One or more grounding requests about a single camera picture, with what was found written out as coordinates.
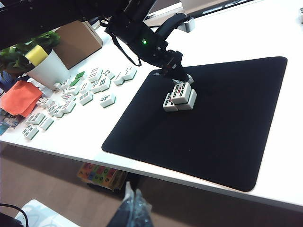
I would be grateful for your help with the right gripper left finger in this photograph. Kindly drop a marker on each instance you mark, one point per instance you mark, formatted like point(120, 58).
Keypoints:
point(125, 212)

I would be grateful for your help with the brown cardboard box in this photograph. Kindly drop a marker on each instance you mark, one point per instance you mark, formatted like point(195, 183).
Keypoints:
point(75, 42)

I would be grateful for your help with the blue printed card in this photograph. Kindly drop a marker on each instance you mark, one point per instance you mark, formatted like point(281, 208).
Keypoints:
point(6, 127)

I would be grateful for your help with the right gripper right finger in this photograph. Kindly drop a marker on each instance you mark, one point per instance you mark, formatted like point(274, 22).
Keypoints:
point(142, 212)

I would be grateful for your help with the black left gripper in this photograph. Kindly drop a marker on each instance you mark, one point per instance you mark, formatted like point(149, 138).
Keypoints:
point(169, 59)

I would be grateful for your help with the metal partition foot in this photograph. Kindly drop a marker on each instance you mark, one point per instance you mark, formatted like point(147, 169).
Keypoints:
point(190, 24)

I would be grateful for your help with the colourful alphabet puzzle box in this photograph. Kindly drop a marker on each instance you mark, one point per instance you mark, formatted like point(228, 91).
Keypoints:
point(99, 176)

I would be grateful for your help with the black rectangular desk mat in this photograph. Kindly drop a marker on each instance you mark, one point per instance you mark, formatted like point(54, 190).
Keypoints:
point(201, 132)

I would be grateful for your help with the white green-backed mahjong tile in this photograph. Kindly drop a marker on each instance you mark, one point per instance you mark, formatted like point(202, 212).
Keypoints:
point(129, 73)
point(68, 97)
point(64, 84)
point(80, 75)
point(29, 119)
point(95, 74)
point(42, 102)
point(119, 79)
point(66, 108)
point(101, 84)
point(107, 100)
point(39, 118)
point(300, 16)
point(86, 98)
point(46, 123)
point(30, 132)
point(52, 107)
point(75, 82)
point(84, 87)
point(109, 74)
point(57, 86)
point(73, 89)

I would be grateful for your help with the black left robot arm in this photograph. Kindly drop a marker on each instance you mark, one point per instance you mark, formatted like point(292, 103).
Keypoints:
point(137, 33)

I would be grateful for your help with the orange cloth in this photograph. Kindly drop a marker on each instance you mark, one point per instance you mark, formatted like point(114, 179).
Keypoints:
point(20, 98)

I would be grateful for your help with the mahjong tile green red bars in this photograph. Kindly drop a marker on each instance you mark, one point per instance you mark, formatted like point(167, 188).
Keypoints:
point(168, 101)
point(181, 91)

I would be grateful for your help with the black table leg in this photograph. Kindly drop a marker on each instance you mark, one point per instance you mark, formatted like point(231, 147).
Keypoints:
point(135, 180)

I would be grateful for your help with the beige fabric desk partition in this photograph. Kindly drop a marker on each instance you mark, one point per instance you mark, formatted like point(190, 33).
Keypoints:
point(201, 4)

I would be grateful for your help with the pale blue patterned bag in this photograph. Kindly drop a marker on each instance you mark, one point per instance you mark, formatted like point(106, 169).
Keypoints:
point(47, 215)

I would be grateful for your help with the white plant pot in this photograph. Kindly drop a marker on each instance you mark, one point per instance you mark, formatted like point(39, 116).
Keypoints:
point(49, 71)

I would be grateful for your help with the green leafy plant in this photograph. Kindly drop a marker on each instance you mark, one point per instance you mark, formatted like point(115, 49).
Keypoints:
point(45, 39)

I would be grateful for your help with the yellow sponge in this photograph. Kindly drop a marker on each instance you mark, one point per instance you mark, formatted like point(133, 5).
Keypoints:
point(36, 55)

